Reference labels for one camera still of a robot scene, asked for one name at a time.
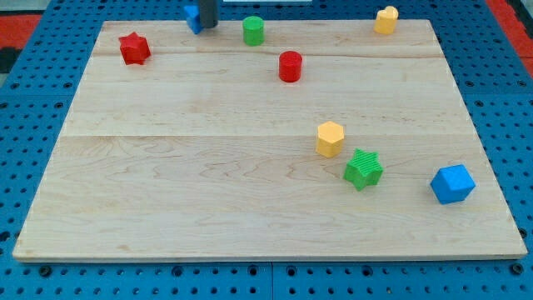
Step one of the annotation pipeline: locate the yellow hexagon block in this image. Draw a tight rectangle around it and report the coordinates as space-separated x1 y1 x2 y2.
316 121 345 158

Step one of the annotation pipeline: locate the wooden board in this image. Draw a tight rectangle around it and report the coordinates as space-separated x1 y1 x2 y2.
12 19 527 263

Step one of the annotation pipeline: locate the red cylinder block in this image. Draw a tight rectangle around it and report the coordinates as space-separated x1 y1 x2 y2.
278 51 303 83

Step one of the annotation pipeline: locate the green star block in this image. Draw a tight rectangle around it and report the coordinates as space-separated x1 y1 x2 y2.
343 148 384 191

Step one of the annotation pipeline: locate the green cylinder block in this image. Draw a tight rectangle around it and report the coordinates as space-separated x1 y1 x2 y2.
242 16 265 47

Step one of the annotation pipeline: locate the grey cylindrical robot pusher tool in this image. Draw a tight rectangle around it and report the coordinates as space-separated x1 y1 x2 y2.
197 0 219 28

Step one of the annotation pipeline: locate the blue block behind pusher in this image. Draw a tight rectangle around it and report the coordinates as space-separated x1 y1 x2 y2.
183 5 203 35

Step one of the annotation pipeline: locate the red star block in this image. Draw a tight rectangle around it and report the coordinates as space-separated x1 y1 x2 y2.
118 32 151 65

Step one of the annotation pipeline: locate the yellow heart block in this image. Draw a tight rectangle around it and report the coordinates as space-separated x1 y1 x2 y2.
374 6 399 35

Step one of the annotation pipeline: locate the blue cube block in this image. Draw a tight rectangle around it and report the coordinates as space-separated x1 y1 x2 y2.
430 164 476 205

